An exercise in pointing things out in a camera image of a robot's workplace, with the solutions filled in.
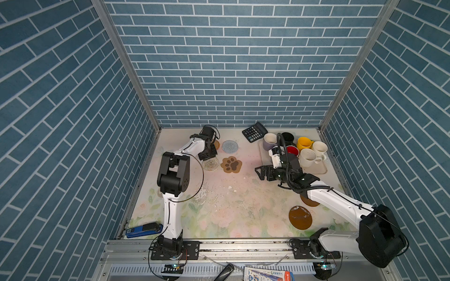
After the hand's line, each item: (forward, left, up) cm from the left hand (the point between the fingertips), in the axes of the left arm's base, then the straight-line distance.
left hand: (212, 155), depth 103 cm
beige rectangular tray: (-9, -63, 0) cm, 63 cm away
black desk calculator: (+19, -27, 0) cm, 33 cm away
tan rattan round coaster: (+10, -2, -2) cm, 10 cm away
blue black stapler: (-41, +27, 0) cm, 49 cm away
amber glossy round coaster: (-36, -44, -2) cm, 57 cm away
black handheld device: (-57, -8, +2) cm, 57 cm away
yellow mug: (+5, -55, +5) cm, 55 cm away
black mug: (+6, -45, +7) cm, 46 cm away
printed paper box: (-57, -19, -1) cm, 60 cm away
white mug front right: (-4, -56, +2) cm, 56 cm away
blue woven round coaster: (+9, -10, -3) cm, 14 cm away
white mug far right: (0, -64, +5) cm, 64 cm away
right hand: (-16, -26, +12) cm, 32 cm away
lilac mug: (+14, -37, -4) cm, 40 cm away
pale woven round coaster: (-5, +1, -3) cm, 6 cm away
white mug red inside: (-1, -47, +6) cm, 47 cm away
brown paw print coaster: (-5, -11, -3) cm, 12 cm away
